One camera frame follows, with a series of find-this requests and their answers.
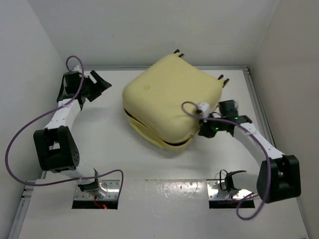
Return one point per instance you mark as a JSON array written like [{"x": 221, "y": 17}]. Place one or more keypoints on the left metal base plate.
[{"x": 108, "y": 191}]

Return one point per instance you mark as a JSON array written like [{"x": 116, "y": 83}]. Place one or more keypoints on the metal base plate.
[
  {"x": 217, "y": 192},
  {"x": 108, "y": 191}
]

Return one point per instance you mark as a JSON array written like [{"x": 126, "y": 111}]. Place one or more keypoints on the pale yellow suitcase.
[{"x": 157, "y": 101}]

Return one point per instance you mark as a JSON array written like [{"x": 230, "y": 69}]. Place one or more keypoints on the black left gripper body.
[{"x": 86, "y": 87}]

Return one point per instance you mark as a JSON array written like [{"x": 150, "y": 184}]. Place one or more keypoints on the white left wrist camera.
[{"x": 77, "y": 68}]

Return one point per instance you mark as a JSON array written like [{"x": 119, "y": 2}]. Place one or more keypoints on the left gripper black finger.
[
  {"x": 100, "y": 86},
  {"x": 95, "y": 75}
]

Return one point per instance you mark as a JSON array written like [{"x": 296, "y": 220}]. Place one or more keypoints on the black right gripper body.
[{"x": 212, "y": 126}]

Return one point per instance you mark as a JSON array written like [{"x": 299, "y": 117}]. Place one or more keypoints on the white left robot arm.
[{"x": 56, "y": 149}]

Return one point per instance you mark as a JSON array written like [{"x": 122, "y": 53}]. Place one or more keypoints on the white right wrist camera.
[{"x": 204, "y": 109}]

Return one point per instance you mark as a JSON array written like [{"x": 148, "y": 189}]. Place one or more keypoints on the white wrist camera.
[
  {"x": 77, "y": 68},
  {"x": 204, "y": 109}
]

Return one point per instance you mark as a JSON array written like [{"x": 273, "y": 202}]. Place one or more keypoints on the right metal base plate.
[{"x": 217, "y": 192}]

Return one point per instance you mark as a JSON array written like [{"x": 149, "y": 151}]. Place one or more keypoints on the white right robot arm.
[{"x": 279, "y": 174}]

